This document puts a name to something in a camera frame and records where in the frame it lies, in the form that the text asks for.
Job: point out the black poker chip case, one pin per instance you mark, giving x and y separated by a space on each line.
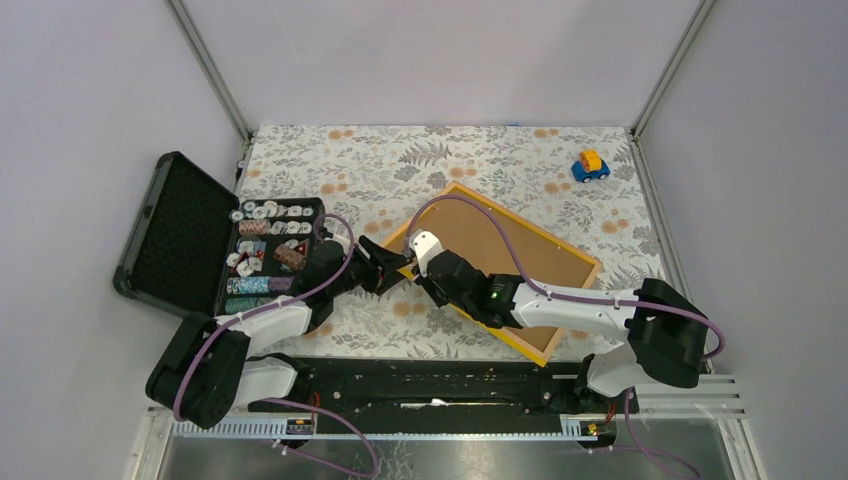
195 247

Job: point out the aluminium corner post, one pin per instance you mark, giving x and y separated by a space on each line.
685 43
209 68

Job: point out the aluminium rail front frame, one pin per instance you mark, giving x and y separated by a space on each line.
714 399

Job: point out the floral patterned table mat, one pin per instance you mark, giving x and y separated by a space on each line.
374 178

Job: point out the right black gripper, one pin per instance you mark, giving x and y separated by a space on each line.
428 283

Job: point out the right aluminium corner post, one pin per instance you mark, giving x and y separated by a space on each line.
685 43

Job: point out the yellow blue toy car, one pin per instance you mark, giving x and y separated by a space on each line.
590 166

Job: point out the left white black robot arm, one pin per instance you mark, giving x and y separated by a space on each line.
213 364

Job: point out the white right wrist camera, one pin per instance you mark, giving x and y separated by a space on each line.
425 246

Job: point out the left aluminium corner post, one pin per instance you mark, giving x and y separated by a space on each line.
209 68

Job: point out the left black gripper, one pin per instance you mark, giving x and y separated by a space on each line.
380 259

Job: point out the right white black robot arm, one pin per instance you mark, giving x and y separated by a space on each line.
660 336

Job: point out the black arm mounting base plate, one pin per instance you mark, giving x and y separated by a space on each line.
430 397

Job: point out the yellow wooden picture frame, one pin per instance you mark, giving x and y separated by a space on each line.
537 344

